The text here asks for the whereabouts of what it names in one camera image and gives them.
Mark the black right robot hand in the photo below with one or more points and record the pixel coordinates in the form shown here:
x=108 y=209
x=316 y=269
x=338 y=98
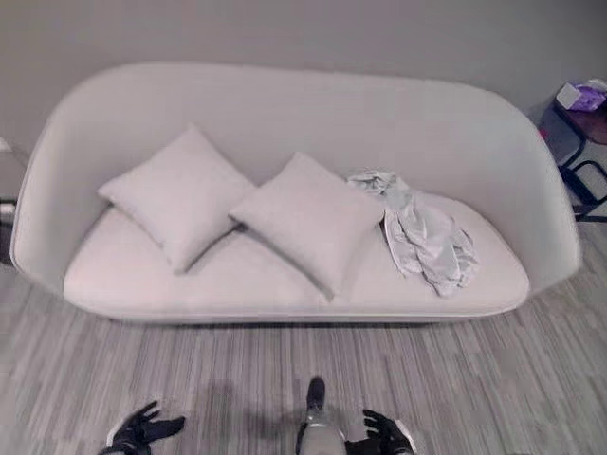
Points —
x=386 y=433

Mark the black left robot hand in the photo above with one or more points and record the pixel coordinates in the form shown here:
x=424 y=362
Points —
x=142 y=426

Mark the white curved sofa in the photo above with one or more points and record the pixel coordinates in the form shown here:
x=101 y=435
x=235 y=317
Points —
x=294 y=118

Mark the light grey crumpled garment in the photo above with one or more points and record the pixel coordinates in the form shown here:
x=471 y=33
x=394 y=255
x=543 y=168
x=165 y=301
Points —
x=422 y=237

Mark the white square cushion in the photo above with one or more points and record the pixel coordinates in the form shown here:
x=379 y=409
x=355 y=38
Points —
x=182 y=189
x=310 y=218

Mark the dark wood side table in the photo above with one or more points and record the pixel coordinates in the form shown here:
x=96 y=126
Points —
x=581 y=142

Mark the purple white tissue box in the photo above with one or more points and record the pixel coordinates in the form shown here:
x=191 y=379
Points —
x=582 y=96

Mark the glass side table black frame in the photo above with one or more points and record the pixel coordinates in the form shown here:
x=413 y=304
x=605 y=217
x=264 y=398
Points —
x=10 y=189

